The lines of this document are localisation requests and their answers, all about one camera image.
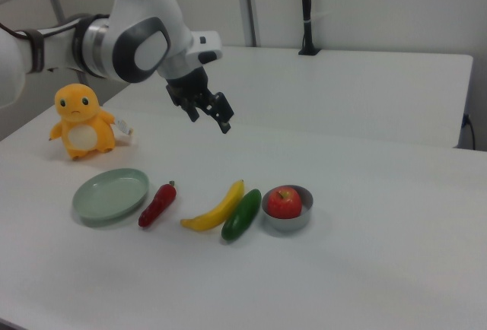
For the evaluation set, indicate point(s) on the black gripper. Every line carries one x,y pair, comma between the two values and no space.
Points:
190,86

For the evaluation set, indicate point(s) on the red apple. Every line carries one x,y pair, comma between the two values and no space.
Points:
284,202

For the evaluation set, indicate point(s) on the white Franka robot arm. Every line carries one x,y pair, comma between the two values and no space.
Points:
144,10

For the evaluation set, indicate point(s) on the white paper toy tag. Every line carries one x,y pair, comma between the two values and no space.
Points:
123,126

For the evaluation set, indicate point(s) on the yellow banana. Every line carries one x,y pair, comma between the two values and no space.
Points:
218,214

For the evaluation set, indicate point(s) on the red chili pepper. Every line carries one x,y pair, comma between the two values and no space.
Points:
158,206

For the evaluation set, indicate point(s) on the green cucumber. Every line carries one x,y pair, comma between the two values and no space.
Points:
241,216

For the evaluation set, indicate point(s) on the orange plush toy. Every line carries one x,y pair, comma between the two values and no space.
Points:
81,124

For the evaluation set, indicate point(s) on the pale green plate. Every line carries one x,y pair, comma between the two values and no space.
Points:
110,197

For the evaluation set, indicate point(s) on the white adjacent table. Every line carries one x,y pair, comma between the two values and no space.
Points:
342,90

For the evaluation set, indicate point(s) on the grey metal bowl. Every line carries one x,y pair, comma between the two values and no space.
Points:
287,224

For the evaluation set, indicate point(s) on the black pole stand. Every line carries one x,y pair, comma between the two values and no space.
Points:
306,3

